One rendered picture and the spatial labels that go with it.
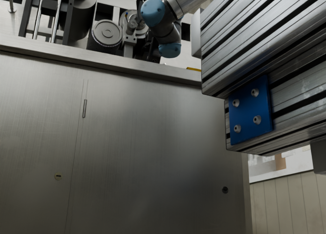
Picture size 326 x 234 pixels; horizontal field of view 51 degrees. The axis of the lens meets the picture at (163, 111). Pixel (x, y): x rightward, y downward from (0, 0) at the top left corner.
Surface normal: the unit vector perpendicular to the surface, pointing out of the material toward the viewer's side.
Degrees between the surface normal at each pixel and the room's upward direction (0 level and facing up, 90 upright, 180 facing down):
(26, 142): 90
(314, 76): 90
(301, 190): 90
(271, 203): 90
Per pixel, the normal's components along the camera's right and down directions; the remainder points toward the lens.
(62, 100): 0.33, -0.34
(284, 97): -0.90, -0.18
